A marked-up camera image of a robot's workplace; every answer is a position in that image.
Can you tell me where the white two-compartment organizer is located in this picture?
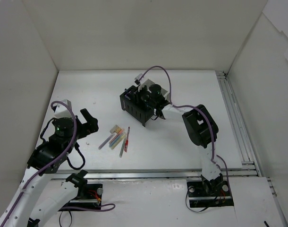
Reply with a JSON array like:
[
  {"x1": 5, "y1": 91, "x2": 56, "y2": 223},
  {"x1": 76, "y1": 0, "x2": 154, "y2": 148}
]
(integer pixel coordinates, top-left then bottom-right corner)
[{"x1": 143, "y1": 79, "x2": 170, "y2": 105}]

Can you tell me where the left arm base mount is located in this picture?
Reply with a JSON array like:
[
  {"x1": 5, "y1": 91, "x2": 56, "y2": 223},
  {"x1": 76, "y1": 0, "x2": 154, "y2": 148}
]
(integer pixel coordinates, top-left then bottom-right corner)
[{"x1": 59, "y1": 183, "x2": 103, "y2": 211}]

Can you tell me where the beige eraser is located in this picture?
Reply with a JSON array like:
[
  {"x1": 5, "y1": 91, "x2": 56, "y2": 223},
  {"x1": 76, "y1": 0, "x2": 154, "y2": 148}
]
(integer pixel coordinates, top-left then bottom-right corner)
[{"x1": 110, "y1": 125, "x2": 122, "y2": 133}]

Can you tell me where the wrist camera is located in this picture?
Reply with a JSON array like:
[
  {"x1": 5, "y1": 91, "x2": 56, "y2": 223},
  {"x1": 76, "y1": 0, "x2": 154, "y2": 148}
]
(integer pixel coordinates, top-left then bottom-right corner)
[
  {"x1": 135, "y1": 73, "x2": 148, "y2": 91},
  {"x1": 51, "y1": 99, "x2": 72, "y2": 118}
]

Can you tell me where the blue pen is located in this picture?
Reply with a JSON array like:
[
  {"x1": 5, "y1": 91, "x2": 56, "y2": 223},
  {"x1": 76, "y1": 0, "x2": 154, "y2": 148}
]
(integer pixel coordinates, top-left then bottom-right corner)
[{"x1": 124, "y1": 89, "x2": 131, "y2": 100}]

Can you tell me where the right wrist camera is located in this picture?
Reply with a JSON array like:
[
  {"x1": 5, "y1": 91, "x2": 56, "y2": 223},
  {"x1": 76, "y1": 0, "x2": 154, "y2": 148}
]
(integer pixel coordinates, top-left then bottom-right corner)
[{"x1": 135, "y1": 73, "x2": 148, "y2": 91}]

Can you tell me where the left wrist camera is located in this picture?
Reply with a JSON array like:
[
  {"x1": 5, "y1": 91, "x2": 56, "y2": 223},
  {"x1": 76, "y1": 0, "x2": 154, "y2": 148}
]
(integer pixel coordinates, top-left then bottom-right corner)
[{"x1": 51, "y1": 99, "x2": 72, "y2": 118}]

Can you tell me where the aluminium front rail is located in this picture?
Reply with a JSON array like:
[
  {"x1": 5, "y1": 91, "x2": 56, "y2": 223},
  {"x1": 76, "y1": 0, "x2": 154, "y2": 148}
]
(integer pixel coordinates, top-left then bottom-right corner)
[{"x1": 28, "y1": 167, "x2": 260, "y2": 183}]

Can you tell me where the aluminium right rail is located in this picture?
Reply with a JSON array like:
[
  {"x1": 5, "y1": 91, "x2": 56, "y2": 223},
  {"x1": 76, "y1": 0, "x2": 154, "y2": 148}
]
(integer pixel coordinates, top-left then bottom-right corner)
[{"x1": 216, "y1": 70, "x2": 274, "y2": 190}]

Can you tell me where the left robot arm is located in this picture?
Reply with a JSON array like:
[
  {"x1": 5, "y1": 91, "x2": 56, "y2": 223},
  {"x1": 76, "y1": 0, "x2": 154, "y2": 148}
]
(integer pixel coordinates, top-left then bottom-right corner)
[{"x1": 0, "y1": 109, "x2": 98, "y2": 227}]

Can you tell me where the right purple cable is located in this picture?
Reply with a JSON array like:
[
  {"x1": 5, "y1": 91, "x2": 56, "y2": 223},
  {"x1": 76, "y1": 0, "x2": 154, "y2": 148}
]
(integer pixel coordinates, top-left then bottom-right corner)
[{"x1": 139, "y1": 65, "x2": 229, "y2": 190}]

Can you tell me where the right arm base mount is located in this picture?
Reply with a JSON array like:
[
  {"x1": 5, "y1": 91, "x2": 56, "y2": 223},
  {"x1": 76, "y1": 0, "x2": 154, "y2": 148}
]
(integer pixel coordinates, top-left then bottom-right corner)
[{"x1": 186, "y1": 180, "x2": 234, "y2": 212}]

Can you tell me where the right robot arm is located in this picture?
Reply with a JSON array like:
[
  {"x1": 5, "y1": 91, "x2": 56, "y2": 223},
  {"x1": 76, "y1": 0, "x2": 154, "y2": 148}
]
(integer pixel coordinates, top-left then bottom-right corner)
[{"x1": 131, "y1": 81, "x2": 223, "y2": 195}]

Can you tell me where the red pen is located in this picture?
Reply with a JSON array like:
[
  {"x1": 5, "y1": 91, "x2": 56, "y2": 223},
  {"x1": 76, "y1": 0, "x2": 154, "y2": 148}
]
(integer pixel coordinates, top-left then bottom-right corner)
[{"x1": 124, "y1": 126, "x2": 130, "y2": 152}]

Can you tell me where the pastel highlighter set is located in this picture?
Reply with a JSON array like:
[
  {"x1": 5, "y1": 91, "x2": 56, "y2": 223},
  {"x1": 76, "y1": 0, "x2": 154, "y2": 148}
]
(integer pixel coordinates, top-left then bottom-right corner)
[{"x1": 109, "y1": 129, "x2": 125, "y2": 148}]

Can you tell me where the black two-compartment organizer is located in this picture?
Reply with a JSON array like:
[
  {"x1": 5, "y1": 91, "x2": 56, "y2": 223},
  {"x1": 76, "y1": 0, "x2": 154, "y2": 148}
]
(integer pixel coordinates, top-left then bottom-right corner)
[{"x1": 119, "y1": 86, "x2": 154, "y2": 127}]

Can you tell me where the aluminium rail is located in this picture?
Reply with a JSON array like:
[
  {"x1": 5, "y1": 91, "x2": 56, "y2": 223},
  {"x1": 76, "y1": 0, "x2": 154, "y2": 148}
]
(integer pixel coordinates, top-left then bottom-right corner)
[
  {"x1": 28, "y1": 167, "x2": 260, "y2": 183},
  {"x1": 216, "y1": 70, "x2": 274, "y2": 190}
]

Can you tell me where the purple cable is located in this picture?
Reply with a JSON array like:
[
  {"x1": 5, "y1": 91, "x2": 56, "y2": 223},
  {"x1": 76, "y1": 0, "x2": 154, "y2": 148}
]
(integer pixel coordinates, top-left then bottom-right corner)
[
  {"x1": 0, "y1": 101, "x2": 116, "y2": 225},
  {"x1": 139, "y1": 65, "x2": 229, "y2": 190}
]

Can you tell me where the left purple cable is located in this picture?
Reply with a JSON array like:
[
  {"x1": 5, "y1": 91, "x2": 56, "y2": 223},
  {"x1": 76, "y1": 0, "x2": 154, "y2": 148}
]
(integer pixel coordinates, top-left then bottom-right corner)
[{"x1": 0, "y1": 101, "x2": 116, "y2": 225}]

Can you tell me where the grey mechanical pencil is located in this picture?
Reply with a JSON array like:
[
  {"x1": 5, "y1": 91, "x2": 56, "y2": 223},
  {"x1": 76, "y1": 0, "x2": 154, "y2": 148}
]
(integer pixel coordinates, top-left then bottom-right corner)
[{"x1": 98, "y1": 133, "x2": 114, "y2": 150}]

